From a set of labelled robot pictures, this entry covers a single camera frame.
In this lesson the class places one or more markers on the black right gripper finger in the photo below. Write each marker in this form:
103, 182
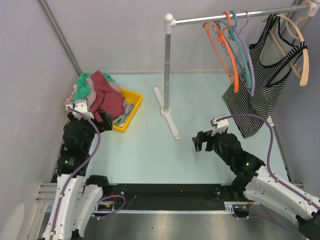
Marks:
198, 143
204, 135

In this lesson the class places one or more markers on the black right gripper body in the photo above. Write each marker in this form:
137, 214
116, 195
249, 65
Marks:
213, 140

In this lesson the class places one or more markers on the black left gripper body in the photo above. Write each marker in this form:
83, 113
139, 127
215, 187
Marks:
88, 127

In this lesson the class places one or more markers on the maroon tank top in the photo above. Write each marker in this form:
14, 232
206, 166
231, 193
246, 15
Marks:
107, 99

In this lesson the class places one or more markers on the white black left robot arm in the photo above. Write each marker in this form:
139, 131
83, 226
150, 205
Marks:
76, 195

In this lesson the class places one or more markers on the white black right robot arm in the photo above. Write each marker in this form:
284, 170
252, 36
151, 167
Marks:
255, 182

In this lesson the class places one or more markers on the black white striped tank top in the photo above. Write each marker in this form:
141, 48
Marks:
270, 57

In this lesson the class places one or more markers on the teal plastic hanger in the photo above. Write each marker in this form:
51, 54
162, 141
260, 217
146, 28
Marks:
240, 55

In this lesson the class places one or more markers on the lilac plastic hanger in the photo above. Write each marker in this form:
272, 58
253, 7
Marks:
226, 31

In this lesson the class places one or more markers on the beige wooden hanger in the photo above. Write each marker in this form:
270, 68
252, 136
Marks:
303, 71

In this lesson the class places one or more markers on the green white striped garment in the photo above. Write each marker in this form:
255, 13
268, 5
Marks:
120, 120

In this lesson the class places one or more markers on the grey garment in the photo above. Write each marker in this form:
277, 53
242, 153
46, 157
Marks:
128, 108

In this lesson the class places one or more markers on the yellow plastic bin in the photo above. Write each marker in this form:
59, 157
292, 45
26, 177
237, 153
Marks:
130, 97

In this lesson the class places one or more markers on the mauve pink garment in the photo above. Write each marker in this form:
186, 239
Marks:
92, 95

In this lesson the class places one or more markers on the red white striped garment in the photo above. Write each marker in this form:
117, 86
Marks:
70, 98

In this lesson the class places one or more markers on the silver white clothes rack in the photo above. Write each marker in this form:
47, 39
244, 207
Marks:
170, 22

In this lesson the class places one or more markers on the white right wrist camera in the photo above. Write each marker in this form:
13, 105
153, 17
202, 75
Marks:
219, 126

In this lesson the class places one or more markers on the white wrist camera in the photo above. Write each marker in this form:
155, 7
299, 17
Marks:
82, 106
219, 126

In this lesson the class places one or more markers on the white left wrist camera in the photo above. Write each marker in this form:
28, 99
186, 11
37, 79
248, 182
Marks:
82, 106

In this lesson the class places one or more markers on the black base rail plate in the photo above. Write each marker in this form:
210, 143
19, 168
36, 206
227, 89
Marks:
176, 197

